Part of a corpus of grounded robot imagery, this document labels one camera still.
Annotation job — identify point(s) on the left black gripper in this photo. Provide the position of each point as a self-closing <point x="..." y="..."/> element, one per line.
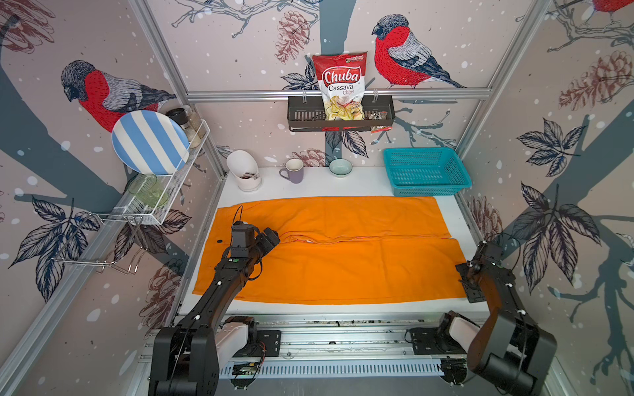
<point x="267" y="243"/>

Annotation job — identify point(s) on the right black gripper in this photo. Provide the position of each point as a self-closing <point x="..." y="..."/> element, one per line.
<point x="473" y="292"/>

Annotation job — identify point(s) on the orange long pants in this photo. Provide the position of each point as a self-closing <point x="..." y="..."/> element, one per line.
<point x="347" y="250"/>

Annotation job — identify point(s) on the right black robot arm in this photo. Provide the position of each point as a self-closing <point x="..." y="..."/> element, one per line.
<point x="509" y="350"/>

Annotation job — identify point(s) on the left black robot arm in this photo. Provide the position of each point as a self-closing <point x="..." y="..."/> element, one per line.
<point x="185" y="360"/>

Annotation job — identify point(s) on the purple mug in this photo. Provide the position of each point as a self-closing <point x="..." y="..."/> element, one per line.
<point x="293" y="171"/>

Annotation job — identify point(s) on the white tilted container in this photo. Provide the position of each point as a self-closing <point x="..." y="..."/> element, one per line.
<point x="245" y="170"/>

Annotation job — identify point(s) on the small light green bowl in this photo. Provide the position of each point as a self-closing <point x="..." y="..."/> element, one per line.
<point x="340" y="167"/>

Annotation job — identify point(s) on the teal plastic basket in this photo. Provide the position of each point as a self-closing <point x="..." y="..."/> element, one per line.
<point x="415" y="172"/>

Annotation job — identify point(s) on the green glass cup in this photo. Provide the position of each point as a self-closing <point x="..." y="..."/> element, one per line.
<point x="148" y="189"/>

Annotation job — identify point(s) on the blue white striped plate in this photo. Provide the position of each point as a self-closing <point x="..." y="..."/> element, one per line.
<point x="150" y="143"/>

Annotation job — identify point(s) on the dark lid spice jar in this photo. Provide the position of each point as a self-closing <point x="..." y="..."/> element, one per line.
<point x="179" y="115"/>

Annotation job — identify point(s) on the red cassava chips bag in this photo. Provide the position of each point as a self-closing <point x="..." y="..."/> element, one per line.
<point x="341" y="80"/>

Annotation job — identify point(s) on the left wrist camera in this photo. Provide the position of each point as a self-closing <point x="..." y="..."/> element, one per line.
<point x="242" y="235"/>

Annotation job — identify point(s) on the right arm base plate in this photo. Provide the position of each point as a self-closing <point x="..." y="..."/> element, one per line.
<point x="431" y="341"/>

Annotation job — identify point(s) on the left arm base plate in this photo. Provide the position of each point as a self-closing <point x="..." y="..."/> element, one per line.
<point x="266" y="343"/>

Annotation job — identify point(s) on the white wire dish rack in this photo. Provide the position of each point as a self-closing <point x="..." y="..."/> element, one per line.
<point x="133" y="211"/>

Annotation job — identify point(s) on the black wire wall basket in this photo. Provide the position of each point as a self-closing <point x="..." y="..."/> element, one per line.
<point x="312" y="115"/>

